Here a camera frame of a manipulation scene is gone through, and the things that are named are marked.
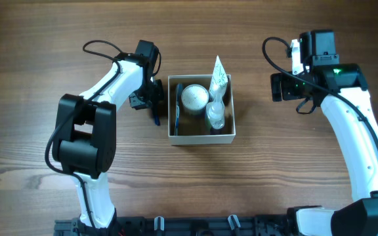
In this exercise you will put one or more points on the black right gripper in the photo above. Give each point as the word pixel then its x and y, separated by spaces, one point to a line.
pixel 285 82

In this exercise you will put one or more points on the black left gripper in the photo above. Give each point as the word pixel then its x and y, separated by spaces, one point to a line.
pixel 136 101

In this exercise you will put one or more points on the blue disposable razor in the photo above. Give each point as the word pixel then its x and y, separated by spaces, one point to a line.
pixel 156 115

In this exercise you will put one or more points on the blue white toothbrush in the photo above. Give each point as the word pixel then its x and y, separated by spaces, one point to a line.
pixel 179 90

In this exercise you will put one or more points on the cotton swab tub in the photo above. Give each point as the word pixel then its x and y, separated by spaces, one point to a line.
pixel 194 99

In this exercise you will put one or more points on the white bamboo print tube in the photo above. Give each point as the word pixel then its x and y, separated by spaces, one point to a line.
pixel 219 80

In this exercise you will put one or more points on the clear bottle with cap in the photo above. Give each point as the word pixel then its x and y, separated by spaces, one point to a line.
pixel 214 115

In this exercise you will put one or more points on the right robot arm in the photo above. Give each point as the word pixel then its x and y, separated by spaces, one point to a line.
pixel 341 92

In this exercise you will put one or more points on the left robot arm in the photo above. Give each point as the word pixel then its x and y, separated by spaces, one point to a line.
pixel 83 143

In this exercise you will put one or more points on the white cardboard box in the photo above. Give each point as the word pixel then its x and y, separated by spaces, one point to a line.
pixel 191 129

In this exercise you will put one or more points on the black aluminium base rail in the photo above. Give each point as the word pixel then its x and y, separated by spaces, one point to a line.
pixel 259 225

